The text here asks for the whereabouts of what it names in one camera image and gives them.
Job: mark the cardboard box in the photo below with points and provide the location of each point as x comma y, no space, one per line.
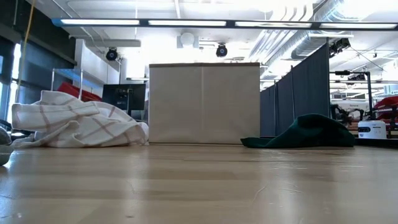
202,102

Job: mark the white towel with red checks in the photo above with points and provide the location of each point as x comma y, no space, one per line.
77,124

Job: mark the grey towel with white checks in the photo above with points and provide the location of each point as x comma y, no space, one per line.
5,154

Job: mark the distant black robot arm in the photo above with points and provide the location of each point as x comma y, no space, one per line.
339,113

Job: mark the dark green towel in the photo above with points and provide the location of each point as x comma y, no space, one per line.
311,132

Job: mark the white round ceiling fixture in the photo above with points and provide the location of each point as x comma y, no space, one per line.
187,40

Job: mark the black monitor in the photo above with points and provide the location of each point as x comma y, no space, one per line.
124,96

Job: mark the dark grey room divider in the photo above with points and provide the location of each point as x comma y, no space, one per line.
304,93

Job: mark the metal shelf rack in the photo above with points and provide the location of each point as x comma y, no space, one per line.
81,81

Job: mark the black overhead light bar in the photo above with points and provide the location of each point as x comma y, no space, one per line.
99,21

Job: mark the black equipment on pole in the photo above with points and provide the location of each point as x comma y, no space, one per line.
339,46

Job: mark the black metal stand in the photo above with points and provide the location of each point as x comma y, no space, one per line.
369,90

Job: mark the white round appliance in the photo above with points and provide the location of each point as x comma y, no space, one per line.
371,129

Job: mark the red equipment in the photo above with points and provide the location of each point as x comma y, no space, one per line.
388,104

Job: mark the black round ceiling camera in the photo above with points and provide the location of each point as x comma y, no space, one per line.
221,50
111,55

